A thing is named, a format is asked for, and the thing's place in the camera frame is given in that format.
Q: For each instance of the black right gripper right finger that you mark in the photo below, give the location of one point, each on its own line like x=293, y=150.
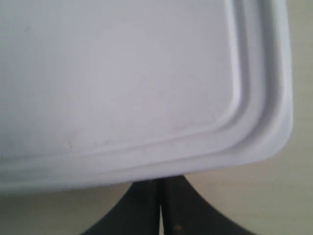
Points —
x=185, y=212

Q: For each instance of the white lidded plastic container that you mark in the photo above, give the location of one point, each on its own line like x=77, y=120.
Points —
x=96, y=92

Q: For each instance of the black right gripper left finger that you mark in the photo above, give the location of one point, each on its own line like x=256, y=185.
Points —
x=136, y=213

